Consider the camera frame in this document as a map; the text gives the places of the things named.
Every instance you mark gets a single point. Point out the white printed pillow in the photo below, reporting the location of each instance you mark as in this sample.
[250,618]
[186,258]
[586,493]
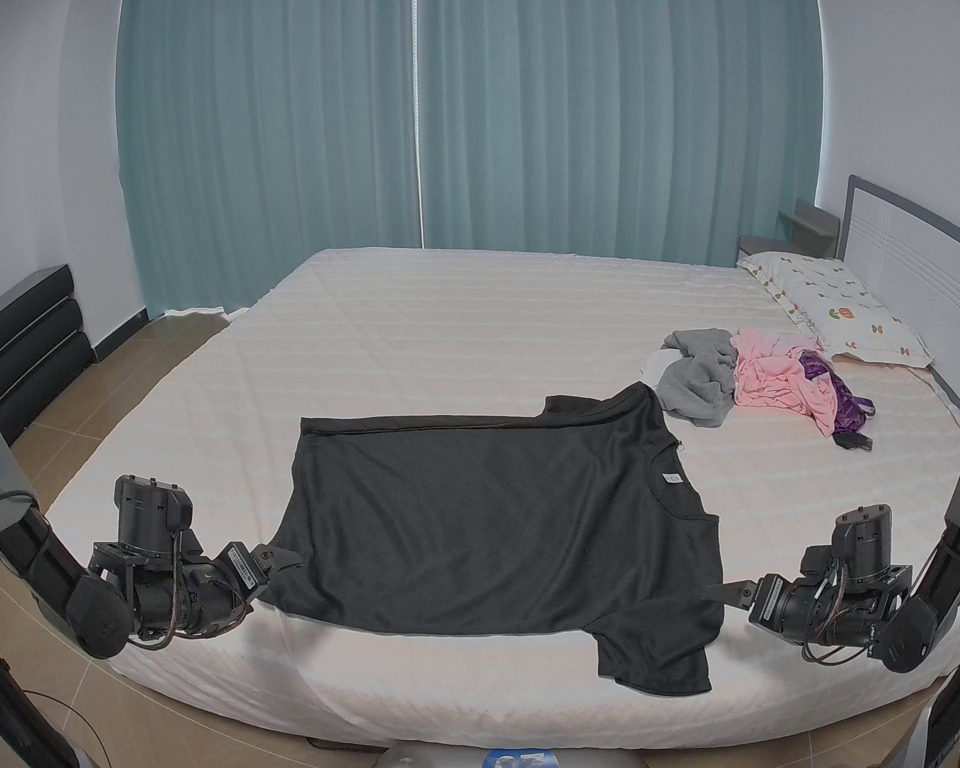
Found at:
[840,307]

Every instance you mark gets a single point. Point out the white garment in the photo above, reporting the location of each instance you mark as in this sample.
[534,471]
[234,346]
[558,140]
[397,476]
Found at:
[654,367]

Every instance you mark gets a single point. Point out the small black garment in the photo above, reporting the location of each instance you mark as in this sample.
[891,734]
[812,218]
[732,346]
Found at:
[853,442]

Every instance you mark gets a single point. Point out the bed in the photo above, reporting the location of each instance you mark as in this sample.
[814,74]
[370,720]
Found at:
[465,337]

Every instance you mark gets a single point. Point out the grey bedside table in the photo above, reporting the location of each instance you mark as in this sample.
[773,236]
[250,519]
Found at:
[806,225]

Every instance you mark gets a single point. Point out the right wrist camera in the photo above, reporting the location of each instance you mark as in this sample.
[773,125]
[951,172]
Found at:
[816,562]

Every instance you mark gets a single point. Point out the black chest of drawers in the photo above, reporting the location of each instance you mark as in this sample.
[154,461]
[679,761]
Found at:
[37,352]

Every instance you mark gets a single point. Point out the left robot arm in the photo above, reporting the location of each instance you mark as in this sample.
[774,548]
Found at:
[97,600]

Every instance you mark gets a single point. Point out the pink garment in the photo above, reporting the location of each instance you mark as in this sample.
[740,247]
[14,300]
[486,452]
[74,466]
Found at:
[772,379]

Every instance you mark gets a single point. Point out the purple garment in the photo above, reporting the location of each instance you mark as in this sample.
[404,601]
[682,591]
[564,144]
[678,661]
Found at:
[844,409]

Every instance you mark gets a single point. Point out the blue-green curtain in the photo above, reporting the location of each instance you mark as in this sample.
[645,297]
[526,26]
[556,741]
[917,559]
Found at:
[270,150]
[615,135]

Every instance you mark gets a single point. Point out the grey garment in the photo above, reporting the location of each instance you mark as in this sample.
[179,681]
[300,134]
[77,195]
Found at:
[697,382]

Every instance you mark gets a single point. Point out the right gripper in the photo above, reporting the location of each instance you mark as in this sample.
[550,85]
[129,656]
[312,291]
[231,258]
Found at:
[780,611]

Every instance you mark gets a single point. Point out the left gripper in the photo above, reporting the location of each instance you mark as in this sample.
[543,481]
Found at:
[240,574]

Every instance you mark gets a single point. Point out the black T-shirt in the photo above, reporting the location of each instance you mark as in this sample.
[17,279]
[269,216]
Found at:
[487,525]

